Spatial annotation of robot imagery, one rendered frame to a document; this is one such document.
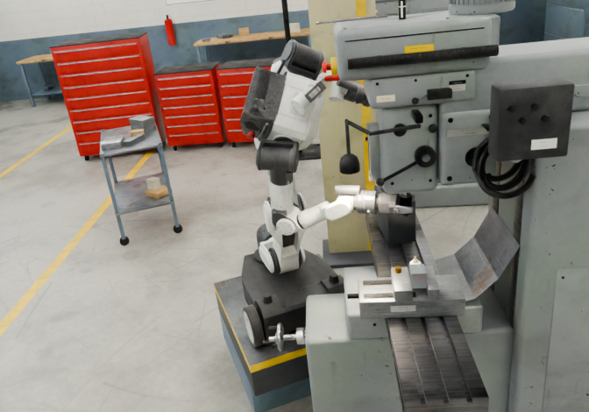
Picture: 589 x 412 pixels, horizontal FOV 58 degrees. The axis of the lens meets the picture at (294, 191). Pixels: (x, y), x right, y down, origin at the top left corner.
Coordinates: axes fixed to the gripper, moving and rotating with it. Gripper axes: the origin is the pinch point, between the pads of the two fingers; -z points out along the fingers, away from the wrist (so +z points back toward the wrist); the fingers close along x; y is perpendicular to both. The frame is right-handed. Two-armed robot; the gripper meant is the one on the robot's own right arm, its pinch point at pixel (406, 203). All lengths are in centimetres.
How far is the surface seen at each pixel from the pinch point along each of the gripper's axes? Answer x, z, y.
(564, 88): -26, -45, -48
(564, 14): 762, -159, 32
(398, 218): 18.6, 5.3, 16.1
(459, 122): -7.4, -18.5, -33.5
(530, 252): -12.0, -42.4, 10.8
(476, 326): -11, -26, 45
